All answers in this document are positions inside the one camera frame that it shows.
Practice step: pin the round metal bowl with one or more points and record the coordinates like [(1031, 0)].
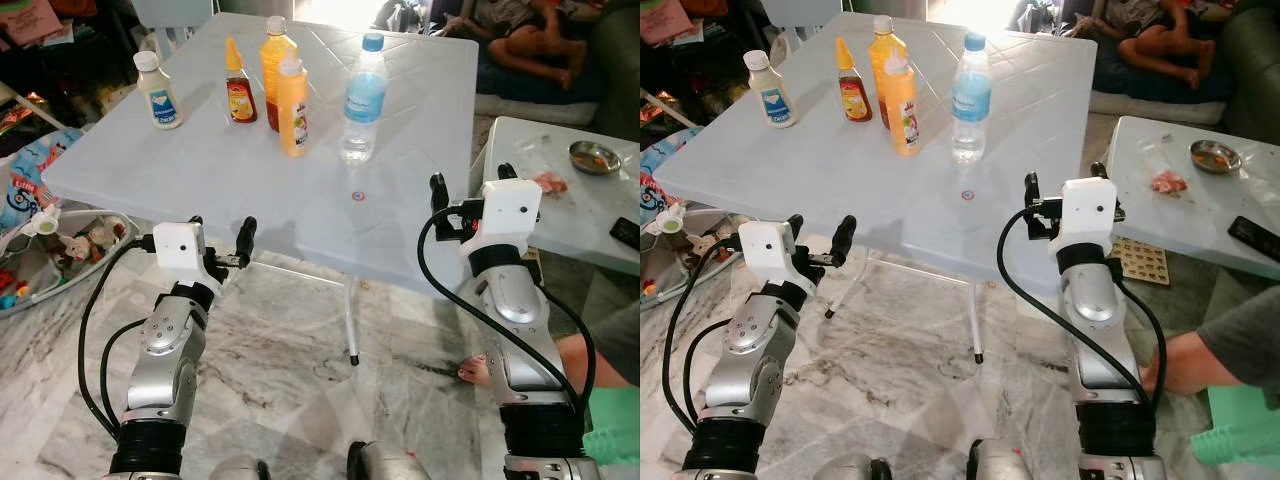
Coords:
[(1215, 157), (595, 158)]

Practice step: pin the small white plastic table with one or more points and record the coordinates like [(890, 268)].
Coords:
[(580, 210), (1200, 210)]

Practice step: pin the pink crumpled wrapper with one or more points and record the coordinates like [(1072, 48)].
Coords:
[(552, 184), (1168, 182)]

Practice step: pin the silver robot left leg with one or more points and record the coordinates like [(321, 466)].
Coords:
[(238, 470), (852, 470)]

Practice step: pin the blue printed diaper pack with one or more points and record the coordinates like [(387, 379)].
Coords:
[(35, 175), (655, 165)]

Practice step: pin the silver robot leg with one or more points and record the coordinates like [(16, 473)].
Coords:
[(1003, 463), (852, 470), (385, 465), (238, 470)]

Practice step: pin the silver robot right leg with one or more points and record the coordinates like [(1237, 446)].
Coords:
[(1003, 463), (385, 465)]

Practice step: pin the bare-legged child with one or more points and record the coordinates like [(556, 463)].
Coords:
[(1160, 45), (540, 45)]

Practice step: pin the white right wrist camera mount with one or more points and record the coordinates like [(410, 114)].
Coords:
[(1088, 210), (510, 210)]

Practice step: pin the tan dotted board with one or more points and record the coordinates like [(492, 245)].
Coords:
[(1140, 262)]

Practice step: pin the white mayonnaise bottle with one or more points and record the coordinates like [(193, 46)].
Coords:
[(772, 100), (158, 100)]

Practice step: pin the grey baby bouncer with toys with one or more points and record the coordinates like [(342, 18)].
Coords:
[(70, 250), (690, 245)]

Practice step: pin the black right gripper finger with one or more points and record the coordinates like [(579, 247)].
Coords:
[(1031, 188), (438, 190), (507, 171), (1098, 170)]

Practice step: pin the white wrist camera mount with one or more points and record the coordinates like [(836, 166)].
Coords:
[(178, 245), (1088, 210), (510, 210), (765, 248)]

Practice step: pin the black remote control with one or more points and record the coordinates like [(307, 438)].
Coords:
[(626, 233), (1252, 237)]

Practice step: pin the clear water bottle blue cap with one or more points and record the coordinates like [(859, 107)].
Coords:
[(971, 100), (364, 100)]

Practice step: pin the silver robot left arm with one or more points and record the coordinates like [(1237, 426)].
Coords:
[(750, 350), (165, 350)]

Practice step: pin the pale plastic chair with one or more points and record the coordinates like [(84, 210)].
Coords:
[(170, 18)]

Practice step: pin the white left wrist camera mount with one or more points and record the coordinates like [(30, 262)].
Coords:
[(765, 248), (178, 245)]

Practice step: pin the brown sauce bottle yellow cap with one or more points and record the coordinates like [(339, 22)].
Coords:
[(240, 100)]

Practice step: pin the person's bare leg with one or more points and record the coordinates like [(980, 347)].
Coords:
[(600, 360), (1200, 365)]

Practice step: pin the large orange juice bottle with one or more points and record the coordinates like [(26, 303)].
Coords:
[(275, 70), (885, 50)]

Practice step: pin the pink paper sheet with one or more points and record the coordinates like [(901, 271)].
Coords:
[(30, 20), (665, 20)]

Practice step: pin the dark green sofa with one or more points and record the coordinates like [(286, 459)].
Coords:
[(620, 60), (1255, 70)]

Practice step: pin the large white plastic table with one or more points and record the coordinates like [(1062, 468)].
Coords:
[(200, 170), (800, 170)]

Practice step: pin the blue and white floor mattress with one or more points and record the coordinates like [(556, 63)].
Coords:
[(1150, 97), (520, 97)]

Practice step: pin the green plastic stool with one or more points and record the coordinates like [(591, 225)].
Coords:
[(1240, 425), (615, 425)]

